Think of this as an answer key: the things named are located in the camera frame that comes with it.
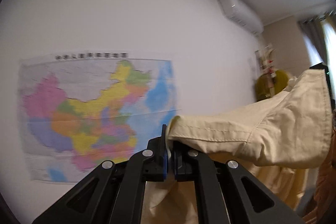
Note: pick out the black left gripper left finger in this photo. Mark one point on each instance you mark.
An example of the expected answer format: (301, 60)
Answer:
(112, 193)

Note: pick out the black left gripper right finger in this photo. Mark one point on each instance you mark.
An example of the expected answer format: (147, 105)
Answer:
(227, 192)

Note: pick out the cream large garment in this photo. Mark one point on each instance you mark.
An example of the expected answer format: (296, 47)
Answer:
(287, 142)

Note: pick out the grey window curtain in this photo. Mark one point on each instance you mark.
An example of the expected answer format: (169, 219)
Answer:
(313, 29)

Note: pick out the white coat rack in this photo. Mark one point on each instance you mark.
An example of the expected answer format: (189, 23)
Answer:
(265, 61)

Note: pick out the olive green jacket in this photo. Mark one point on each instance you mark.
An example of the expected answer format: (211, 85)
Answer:
(281, 82)

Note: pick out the colourful wall map poster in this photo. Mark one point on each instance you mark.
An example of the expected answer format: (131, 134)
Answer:
(80, 109)

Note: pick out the white wall air conditioner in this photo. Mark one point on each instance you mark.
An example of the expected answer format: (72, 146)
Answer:
(242, 14)

